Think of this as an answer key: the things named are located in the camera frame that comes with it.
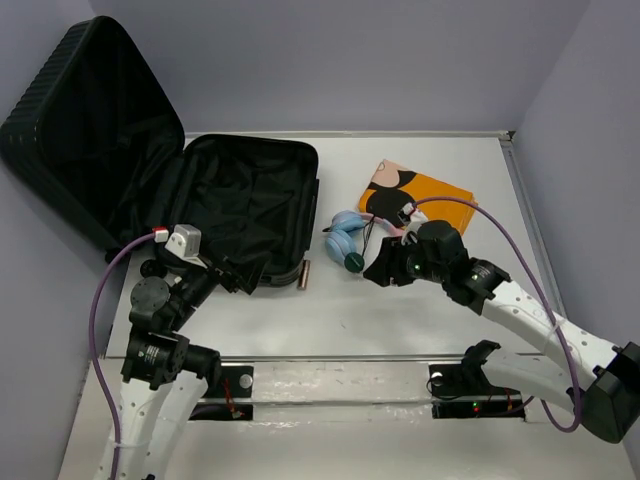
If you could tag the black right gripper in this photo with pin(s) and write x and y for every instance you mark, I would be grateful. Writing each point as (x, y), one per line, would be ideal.
(387, 264)

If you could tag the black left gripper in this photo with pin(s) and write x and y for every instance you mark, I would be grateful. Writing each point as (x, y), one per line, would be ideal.
(246, 271)

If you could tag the small dark green round case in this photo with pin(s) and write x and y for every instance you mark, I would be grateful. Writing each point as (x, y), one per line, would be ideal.
(354, 262)

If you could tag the blue and pink headphones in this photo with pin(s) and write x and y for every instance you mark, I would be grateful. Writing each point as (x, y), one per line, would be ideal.
(340, 234)

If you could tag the orange cartoon print cloth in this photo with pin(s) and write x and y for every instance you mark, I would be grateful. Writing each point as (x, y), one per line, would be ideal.
(393, 186)

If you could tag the black ribbed hard-shell suitcase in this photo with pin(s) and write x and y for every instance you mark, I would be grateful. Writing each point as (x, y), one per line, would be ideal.
(97, 139)

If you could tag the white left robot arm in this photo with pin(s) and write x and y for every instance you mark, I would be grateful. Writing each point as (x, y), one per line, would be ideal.
(167, 380)

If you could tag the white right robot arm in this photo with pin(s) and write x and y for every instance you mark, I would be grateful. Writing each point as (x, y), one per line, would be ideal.
(590, 377)

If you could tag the brown cylindrical tube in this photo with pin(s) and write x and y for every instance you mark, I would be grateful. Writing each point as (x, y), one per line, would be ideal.
(304, 275)

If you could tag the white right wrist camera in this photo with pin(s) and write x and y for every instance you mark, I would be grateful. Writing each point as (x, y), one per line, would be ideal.
(411, 218)

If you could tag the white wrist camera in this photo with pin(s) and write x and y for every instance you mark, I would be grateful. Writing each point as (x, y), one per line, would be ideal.
(411, 218)
(184, 242)

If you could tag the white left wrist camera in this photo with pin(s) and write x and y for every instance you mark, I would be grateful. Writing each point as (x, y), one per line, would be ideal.
(184, 242)

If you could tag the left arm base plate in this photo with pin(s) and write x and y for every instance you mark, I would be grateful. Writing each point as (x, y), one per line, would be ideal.
(230, 399)

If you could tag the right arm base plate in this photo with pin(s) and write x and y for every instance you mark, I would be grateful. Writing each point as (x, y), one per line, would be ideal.
(455, 397)

